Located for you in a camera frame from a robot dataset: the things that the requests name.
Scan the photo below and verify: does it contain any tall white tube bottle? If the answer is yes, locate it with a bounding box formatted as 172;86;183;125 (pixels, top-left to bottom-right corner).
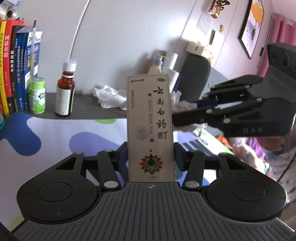
163;52;178;69

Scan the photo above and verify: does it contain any yellow book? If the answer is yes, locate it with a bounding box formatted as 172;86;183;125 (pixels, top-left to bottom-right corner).
0;21;10;118

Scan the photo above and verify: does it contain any wipe tissue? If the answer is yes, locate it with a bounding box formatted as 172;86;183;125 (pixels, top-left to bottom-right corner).
170;90;204;133

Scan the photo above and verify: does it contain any green gum bottle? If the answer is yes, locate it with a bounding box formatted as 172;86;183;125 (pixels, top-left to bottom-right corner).
29;77;46;114

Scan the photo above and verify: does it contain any red book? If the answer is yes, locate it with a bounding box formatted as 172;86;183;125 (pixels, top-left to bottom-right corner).
3;20;23;98

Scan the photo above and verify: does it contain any right hand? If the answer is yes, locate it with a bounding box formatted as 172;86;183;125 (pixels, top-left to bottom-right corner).
257;136;285;154

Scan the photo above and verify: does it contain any blue PETS book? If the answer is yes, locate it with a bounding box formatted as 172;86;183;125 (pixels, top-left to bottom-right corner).
23;31;43;110

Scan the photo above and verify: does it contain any cream lotion pump bottle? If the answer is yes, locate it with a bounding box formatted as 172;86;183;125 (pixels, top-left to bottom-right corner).
147;54;168;75

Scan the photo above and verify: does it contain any crumpled white tissue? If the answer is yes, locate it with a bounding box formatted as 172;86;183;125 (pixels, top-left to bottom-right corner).
90;85;127;110

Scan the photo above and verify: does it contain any printed desk mat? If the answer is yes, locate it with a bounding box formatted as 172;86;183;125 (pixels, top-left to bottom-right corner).
0;112;234;230

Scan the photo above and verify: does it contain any brown medicine bottle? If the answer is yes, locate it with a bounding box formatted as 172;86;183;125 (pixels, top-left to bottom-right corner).
55;60;77;116

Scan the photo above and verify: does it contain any row of blue books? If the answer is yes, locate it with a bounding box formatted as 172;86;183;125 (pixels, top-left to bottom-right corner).
16;33;28;110

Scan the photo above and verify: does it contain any pink curtain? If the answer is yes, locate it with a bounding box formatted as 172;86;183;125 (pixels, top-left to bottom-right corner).
257;15;295;77

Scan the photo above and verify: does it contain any dark grey cushion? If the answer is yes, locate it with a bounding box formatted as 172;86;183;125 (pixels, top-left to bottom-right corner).
178;54;223;103

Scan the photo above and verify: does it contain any tissue box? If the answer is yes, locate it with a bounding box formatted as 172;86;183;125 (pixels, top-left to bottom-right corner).
185;42;212;59

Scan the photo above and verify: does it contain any framed picture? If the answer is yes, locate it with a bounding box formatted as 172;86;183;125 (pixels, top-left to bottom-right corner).
238;0;264;59

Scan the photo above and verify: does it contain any red medicine box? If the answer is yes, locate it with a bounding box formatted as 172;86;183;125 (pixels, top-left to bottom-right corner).
127;74;175;182

